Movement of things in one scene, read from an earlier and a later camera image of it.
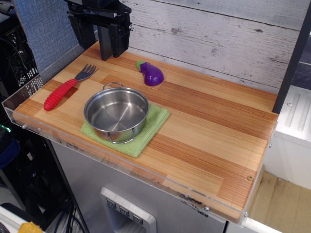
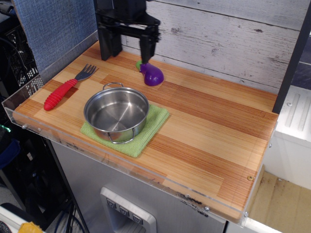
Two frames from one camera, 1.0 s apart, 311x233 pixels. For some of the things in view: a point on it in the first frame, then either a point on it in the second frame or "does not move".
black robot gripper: x=85 y=14 to x=130 y=16
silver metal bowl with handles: x=116 y=113 does not move
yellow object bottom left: x=30 y=227 does not move
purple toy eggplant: x=153 y=75 does not move
